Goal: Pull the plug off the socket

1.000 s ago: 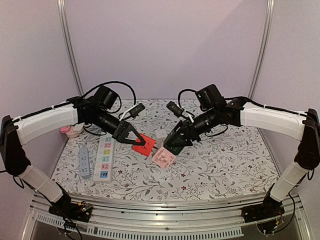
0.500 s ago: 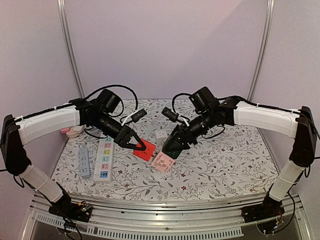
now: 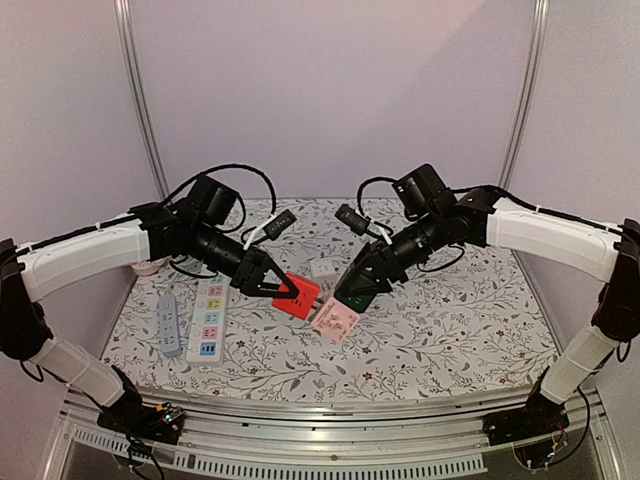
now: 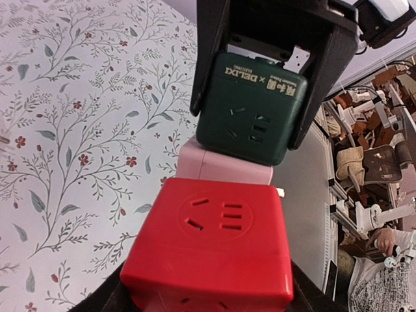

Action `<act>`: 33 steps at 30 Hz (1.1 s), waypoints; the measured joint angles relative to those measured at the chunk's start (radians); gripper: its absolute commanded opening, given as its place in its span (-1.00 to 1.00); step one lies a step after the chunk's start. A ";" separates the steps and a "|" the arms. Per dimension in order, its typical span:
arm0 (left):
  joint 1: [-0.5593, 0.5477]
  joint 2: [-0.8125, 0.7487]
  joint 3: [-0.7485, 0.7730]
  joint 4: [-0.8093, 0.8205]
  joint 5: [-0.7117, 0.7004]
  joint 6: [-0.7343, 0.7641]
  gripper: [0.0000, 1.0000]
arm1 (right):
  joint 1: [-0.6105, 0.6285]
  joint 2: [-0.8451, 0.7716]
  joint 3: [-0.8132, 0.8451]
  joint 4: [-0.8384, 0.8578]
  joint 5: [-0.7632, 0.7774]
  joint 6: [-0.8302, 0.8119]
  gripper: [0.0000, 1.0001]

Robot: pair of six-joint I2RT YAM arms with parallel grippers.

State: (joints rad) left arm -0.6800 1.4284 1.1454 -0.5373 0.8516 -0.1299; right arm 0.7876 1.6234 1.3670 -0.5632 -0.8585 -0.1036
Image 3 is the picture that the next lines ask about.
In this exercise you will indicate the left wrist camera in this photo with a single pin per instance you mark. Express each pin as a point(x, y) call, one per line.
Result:
point(270, 229)

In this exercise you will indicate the white cube socket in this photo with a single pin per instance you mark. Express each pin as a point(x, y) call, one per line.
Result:
point(323, 273)

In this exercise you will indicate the floral table mat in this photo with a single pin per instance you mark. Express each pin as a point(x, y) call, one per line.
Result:
point(466, 323)

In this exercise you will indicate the pink cube socket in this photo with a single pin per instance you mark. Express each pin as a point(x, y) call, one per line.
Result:
point(335, 320)

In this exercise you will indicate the dark green cube socket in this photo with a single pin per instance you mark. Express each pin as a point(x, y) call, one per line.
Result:
point(357, 303)

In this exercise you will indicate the right aluminium frame post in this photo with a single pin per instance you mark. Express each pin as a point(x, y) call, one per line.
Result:
point(527, 91)

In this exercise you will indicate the white colourful power strip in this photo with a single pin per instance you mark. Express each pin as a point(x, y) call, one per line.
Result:
point(208, 323)

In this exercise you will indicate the left aluminium frame post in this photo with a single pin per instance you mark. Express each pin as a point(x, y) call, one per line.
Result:
point(125, 28)

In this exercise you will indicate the aluminium frame post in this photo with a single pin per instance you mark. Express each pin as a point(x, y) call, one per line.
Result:
point(125, 28)
point(527, 91)

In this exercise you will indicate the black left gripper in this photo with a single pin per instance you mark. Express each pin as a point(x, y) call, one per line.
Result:
point(251, 285)

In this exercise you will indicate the pink round socket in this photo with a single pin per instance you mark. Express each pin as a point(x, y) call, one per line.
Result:
point(147, 268)

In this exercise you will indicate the grey-blue power strip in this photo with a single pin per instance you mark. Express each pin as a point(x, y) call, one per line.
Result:
point(169, 334)

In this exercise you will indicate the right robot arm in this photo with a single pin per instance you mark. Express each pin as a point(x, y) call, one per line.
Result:
point(488, 215)

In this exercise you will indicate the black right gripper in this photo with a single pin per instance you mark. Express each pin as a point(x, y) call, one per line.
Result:
point(377, 263)

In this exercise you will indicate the red cube socket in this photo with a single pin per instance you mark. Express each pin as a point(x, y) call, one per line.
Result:
point(299, 307)

